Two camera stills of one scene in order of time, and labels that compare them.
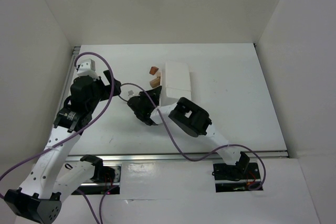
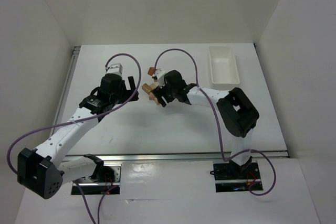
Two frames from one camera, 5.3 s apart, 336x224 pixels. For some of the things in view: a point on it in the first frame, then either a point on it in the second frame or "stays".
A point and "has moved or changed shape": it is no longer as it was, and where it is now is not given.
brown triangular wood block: [153, 70] stays
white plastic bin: [176, 82] has moved or changed shape
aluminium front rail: [165, 156] stays
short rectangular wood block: [155, 82] has moved or changed shape
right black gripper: [148, 98] → [161, 94]
